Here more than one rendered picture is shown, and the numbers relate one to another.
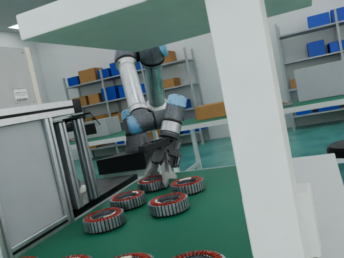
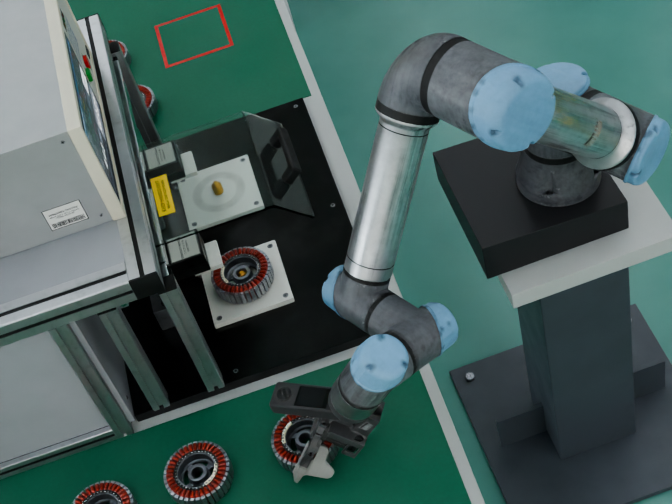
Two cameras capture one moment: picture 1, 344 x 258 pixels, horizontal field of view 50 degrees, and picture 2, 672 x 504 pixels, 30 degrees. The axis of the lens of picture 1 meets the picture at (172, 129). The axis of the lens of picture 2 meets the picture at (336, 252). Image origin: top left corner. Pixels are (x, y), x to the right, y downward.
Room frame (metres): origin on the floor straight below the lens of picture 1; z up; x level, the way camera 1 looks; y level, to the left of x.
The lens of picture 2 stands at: (0.98, -1.01, 2.51)
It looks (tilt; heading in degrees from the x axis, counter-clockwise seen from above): 49 degrees down; 67
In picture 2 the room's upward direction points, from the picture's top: 18 degrees counter-clockwise
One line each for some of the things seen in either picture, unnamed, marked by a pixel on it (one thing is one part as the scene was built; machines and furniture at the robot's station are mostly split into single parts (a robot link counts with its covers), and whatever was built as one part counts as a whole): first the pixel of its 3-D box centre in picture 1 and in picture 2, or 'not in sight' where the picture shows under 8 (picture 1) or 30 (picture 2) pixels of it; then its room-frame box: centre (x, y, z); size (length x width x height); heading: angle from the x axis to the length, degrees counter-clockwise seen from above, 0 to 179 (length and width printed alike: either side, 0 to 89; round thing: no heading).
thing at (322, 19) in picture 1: (318, 21); not in sight; (6.79, -2.99, 1.88); 0.42 x 0.36 x 0.21; 159
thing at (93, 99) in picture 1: (98, 98); not in sight; (8.62, 1.53, 1.39); 0.40 x 0.28 x 0.22; 159
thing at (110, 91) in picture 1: (113, 93); not in sight; (8.45, 1.14, 1.43); 0.42 x 0.36 x 0.29; 156
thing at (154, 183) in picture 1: (153, 183); (305, 440); (1.31, 0.11, 0.77); 0.11 x 0.11 x 0.04
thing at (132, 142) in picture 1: (137, 140); (557, 156); (1.97, 0.19, 0.87); 0.15 x 0.15 x 0.10
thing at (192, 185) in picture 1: (187, 186); not in sight; (1.17, -0.01, 0.77); 0.11 x 0.11 x 0.04
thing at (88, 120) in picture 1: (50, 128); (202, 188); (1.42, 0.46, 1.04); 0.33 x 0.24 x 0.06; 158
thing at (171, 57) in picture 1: (165, 58); not in sight; (7.94, -0.16, 1.90); 0.40 x 0.36 x 0.24; 159
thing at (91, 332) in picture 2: not in sight; (78, 232); (1.24, 0.66, 0.92); 0.66 x 0.01 x 0.30; 68
